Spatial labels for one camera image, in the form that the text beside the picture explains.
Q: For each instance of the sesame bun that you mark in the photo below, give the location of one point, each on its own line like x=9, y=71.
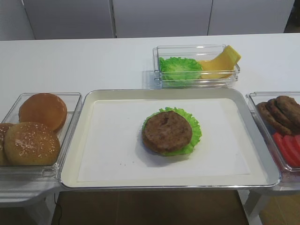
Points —
x=4, y=127
x=31, y=143

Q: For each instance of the clear lettuce cheese container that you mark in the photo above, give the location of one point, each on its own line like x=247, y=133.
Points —
x=197, y=52

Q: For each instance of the yellow cheese slice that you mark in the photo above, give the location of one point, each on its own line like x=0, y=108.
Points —
x=218, y=67

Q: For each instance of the brown burger patty on tray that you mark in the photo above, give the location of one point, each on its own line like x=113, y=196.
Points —
x=166, y=132

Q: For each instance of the green lettuce in container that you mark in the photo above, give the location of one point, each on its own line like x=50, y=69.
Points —
x=177, y=68

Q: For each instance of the green lettuce leaf on tray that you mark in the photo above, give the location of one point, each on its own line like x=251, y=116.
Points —
x=196, y=131

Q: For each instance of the white paper sheet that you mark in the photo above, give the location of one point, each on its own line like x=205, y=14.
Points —
x=114, y=149

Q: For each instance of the plain bun bottom half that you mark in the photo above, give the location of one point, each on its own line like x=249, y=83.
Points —
x=45, y=108

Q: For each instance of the clear left bun container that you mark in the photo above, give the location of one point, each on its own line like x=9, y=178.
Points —
x=11, y=172

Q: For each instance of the clear right patty container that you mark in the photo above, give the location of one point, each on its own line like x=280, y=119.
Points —
x=288, y=174

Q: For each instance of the sesame bun top front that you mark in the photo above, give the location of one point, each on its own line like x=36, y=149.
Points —
x=31, y=143

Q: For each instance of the silver metal tray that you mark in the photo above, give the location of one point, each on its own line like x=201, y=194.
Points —
x=263, y=170

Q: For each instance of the brown patty stack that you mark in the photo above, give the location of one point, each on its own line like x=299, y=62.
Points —
x=282, y=114

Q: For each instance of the red tomato slices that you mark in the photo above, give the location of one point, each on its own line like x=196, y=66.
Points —
x=289, y=147

